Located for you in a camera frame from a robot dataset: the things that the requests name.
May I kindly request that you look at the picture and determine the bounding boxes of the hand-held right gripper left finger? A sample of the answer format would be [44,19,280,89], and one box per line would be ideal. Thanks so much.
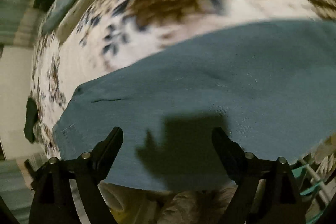
[28,127,124,224]

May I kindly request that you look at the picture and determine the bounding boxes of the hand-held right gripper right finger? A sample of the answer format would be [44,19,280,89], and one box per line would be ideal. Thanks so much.
[211,127,307,224]

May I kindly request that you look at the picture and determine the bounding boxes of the teal pants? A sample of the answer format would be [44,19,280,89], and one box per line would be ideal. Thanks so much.
[52,19,336,191]

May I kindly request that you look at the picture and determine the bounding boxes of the person's beige clothing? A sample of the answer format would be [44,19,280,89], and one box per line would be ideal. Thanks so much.
[98,182,239,224]

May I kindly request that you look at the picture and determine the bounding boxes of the small dark object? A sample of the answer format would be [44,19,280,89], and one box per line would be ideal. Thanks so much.
[24,97,39,143]

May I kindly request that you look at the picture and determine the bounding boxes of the teal plastic basket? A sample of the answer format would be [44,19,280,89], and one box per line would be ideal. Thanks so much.
[290,153,336,224]

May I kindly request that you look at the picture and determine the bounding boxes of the floral printed bed sheet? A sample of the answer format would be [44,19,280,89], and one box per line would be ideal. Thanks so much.
[29,0,336,161]

